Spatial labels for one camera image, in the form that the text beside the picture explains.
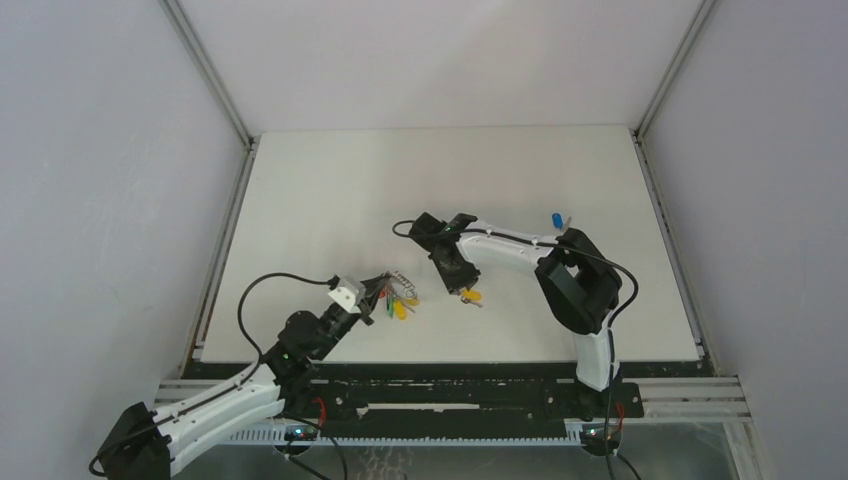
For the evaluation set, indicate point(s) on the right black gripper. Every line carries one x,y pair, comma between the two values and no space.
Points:
453,284

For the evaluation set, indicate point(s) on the green circuit board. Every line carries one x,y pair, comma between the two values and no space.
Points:
597,442
301,433

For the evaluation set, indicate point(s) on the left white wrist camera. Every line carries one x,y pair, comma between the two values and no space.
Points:
348,293

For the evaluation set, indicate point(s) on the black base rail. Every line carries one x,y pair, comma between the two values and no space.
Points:
474,399

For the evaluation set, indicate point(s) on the yellow tagged key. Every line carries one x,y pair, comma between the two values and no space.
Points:
471,297

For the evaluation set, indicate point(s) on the white slotted cable duct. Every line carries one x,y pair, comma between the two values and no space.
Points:
272,434

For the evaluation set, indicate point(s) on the blue tagged key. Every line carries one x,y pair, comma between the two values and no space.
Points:
561,222

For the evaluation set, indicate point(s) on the right green circuit board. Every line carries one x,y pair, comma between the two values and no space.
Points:
597,442

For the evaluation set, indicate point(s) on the left green circuit board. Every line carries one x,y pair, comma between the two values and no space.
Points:
301,433

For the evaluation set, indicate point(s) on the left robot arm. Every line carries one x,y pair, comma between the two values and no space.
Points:
159,443

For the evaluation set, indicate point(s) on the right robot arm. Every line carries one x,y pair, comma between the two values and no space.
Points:
581,286

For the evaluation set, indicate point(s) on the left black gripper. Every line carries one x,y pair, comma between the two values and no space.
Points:
369,297

